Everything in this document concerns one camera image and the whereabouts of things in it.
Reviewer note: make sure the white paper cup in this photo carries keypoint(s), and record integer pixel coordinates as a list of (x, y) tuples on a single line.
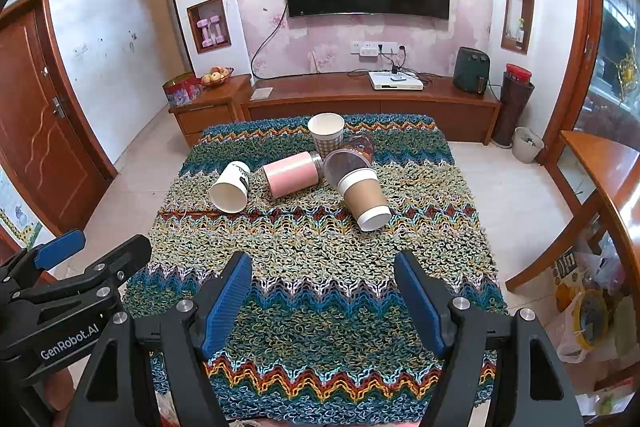
[(229, 196)]

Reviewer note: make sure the dark woven tall basket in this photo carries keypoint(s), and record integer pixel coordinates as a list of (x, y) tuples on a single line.
[(512, 112)]

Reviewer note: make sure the white waste bin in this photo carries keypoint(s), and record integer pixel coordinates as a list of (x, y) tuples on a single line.
[(527, 147)]

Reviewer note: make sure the brown wooden door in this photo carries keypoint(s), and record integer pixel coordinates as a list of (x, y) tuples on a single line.
[(42, 117)]

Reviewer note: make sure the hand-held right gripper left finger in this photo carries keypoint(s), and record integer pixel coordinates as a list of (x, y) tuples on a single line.
[(226, 302)]

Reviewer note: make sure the pink tumbler cup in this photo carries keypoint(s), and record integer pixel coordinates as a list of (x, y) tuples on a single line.
[(292, 174)]

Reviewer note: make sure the wooden television cabinet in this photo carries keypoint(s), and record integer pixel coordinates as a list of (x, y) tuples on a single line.
[(360, 107)]

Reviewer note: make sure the white wall socket strip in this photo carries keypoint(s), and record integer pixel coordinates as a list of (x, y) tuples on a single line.
[(374, 48)]

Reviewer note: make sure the dark green air fryer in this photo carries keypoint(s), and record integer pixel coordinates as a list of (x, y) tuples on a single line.
[(471, 71)]

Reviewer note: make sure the cartoon wall poster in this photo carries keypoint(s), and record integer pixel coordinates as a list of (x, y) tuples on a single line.
[(17, 217)]

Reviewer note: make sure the clear plastic cup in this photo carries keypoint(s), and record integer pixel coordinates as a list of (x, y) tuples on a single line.
[(347, 161)]

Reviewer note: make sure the pink dumbbell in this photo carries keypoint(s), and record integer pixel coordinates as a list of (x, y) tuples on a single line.
[(205, 32), (218, 29)]

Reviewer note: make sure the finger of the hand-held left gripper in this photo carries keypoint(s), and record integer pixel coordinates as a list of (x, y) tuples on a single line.
[(117, 259), (59, 248)]

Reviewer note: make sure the wooden side table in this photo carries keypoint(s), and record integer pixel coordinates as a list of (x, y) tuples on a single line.
[(607, 177)]

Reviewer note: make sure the checkered paper cup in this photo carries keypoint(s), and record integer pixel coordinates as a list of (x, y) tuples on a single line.
[(326, 134)]

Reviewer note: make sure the brown sleeved paper cup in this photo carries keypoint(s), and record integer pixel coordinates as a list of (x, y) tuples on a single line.
[(365, 201)]

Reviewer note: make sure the red printed tin box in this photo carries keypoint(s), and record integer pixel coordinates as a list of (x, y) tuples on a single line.
[(182, 93)]

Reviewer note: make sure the small potted plant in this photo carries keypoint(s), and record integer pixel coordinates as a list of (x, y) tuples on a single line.
[(520, 29)]

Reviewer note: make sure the white plastic bag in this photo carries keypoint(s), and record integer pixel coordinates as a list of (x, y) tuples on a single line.
[(570, 342)]

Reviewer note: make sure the colourful knitted blanket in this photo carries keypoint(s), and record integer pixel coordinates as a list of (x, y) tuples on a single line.
[(320, 277)]

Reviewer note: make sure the sheet of paper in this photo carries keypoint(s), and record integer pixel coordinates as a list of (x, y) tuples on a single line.
[(261, 93)]

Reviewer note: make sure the fruit bowl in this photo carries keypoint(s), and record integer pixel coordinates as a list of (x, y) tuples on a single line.
[(216, 77)]

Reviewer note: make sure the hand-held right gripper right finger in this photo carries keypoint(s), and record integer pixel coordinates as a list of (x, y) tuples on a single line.
[(421, 304)]

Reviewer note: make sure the yellow round container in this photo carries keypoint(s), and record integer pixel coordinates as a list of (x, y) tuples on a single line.
[(590, 318)]

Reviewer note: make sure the white set-top box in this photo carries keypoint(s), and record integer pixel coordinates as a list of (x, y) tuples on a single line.
[(395, 82)]

